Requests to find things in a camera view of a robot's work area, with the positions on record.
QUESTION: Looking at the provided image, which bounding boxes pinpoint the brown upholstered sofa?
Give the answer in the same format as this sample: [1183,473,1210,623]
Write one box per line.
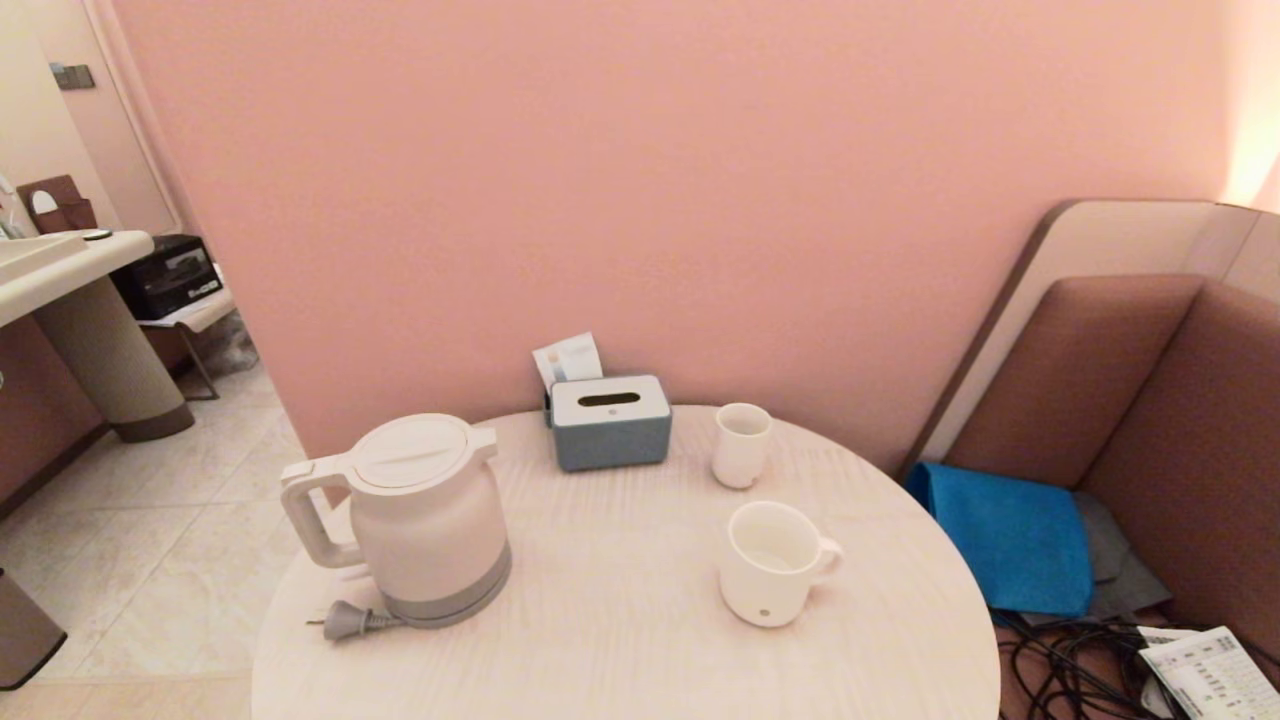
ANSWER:
[945,275,1280,661]

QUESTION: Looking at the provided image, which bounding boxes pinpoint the brown tissue holder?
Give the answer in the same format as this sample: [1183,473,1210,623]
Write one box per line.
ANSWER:
[17,175,98,234]

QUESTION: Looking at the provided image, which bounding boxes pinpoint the blue folded cloth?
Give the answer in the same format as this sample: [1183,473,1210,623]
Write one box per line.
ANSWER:
[905,461,1093,618]

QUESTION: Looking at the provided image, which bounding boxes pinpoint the black box appliance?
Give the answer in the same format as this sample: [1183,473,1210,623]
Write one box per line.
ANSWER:
[110,234,223,321]

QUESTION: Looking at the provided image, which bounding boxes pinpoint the beige rounded backrest panel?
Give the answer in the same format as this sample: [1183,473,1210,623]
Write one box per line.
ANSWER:
[900,198,1280,479]

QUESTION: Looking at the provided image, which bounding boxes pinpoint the grey power plug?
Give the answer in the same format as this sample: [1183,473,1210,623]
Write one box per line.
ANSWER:
[307,600,401,643]

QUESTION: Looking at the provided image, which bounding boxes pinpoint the white paper sachets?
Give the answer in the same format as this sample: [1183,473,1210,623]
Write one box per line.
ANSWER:
[533,332,604,391]

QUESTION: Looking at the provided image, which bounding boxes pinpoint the black cable bundle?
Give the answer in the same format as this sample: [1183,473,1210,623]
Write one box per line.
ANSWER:
[998,610,1280,720]

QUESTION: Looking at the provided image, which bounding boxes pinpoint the printed white paper sheet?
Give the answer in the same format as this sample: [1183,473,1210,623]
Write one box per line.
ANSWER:
[1138,626,1280,720]

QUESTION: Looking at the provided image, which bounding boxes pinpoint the grey folded cloth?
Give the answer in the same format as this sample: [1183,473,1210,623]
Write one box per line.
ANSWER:
[1075,490,1171,626]

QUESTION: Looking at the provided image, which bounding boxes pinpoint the white ribbed mug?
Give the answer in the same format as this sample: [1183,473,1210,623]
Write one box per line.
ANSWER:
[718,501,844,629]

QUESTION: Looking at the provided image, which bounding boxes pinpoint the brown waste bin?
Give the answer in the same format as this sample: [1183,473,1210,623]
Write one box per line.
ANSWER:
[0,568,68,691]

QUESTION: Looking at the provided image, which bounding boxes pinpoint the clear plastic bag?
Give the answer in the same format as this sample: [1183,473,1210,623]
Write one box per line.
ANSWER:
[190,310,259,376]

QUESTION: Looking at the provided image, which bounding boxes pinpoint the small white metal-legged stool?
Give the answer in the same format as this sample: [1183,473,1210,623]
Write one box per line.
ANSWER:
[135,290,236,401]

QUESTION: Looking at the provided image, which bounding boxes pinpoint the white electric kettle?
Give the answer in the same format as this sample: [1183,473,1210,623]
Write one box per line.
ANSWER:
[280,413,513,629]

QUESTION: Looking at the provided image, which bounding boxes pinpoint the white sink counter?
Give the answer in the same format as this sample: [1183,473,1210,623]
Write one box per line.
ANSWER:
[0,230,156,329]

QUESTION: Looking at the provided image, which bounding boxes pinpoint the grey round kettle base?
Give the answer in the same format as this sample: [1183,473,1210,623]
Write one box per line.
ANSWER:
[382,570,513,630]

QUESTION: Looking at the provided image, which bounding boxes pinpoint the grey tissue box white lid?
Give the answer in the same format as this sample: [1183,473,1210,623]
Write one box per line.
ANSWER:
[547,375,673,473]

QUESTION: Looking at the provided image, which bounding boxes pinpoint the beige sink pedestal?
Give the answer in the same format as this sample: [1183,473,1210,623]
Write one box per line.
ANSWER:
[33,275,196,443]

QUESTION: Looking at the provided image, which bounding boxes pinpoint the small white handleless cup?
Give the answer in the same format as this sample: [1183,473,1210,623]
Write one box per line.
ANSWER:
[712,403,773,490]

